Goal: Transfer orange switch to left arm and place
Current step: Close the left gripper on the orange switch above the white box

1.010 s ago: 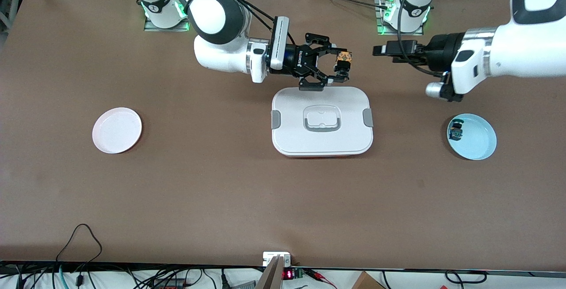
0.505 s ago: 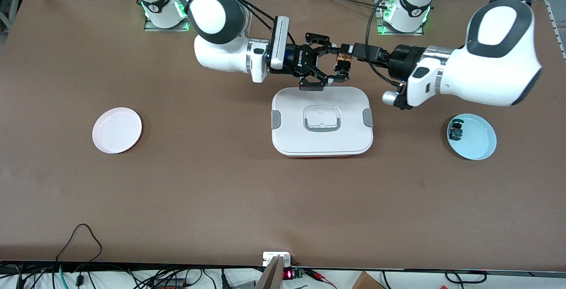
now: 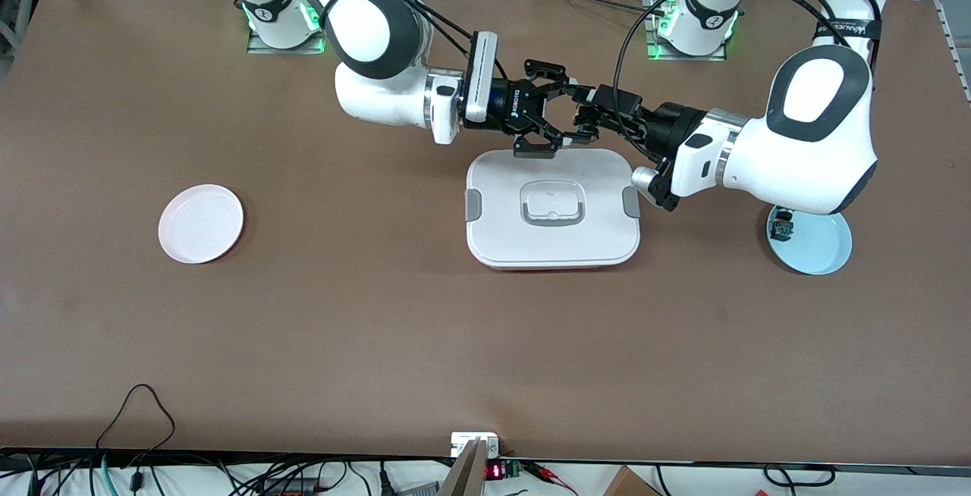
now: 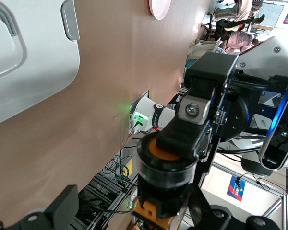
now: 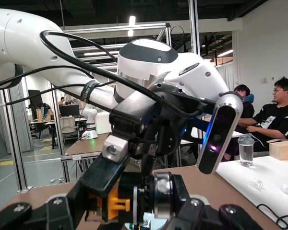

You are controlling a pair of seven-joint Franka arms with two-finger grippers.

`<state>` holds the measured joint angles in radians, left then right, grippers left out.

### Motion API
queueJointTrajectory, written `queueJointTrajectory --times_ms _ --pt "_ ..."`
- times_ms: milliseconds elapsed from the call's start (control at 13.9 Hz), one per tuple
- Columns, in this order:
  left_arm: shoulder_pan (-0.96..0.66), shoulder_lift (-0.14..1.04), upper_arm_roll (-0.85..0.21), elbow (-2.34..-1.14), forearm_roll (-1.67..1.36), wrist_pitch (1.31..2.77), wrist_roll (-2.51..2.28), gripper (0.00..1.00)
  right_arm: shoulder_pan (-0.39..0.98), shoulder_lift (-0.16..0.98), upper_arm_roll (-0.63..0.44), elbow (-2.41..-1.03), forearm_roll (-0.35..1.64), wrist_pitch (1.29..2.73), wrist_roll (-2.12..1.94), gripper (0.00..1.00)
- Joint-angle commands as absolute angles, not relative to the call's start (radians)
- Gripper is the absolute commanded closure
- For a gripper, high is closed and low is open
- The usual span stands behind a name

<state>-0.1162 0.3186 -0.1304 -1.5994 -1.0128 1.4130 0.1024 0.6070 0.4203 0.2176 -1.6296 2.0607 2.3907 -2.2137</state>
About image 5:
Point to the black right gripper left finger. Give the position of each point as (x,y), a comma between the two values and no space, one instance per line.
(60,213)

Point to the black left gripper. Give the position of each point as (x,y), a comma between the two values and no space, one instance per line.
(139,115)

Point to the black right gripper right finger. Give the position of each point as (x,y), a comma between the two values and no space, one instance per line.
(194,213)

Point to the orange push-button switch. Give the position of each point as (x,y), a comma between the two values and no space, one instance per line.
(115,203)

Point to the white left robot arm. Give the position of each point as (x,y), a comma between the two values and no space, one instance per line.
(144,69)

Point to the small white background robot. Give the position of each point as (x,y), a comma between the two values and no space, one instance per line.
(91,124)

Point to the clear plastic piece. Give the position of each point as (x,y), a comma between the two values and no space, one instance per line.
(287,189)
(257,184)

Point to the white office chair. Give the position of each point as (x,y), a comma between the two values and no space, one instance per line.
(68,127)

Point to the clear shaker bottle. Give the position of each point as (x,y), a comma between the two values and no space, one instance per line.
(246,151)

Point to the black computer monitor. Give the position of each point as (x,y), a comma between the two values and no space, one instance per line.
(69,111)

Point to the wooden block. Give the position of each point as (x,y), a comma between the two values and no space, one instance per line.
(284,149)

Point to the black office chair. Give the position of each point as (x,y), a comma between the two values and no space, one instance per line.
(36,100)

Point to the seated person dark hair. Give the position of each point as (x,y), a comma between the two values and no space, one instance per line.
(244,105)

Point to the person with glasses black shirt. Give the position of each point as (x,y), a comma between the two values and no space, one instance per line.
(276,119)

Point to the aluminium frame post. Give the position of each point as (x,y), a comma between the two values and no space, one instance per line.
(194,24)
(15,143)

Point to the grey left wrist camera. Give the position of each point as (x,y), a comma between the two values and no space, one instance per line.
(218,134)

